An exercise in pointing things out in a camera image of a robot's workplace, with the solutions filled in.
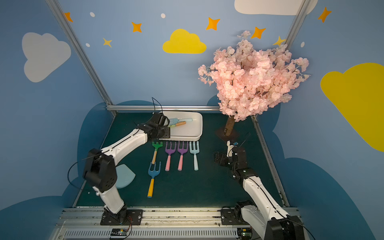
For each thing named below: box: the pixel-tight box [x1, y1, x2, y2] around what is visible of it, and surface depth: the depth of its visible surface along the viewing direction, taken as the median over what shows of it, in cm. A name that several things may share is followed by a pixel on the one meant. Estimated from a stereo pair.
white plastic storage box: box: [159, 111, 203, 141], surface depth 114 cm
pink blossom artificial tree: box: [198, 30, 310, 136], surface depth 67 cm
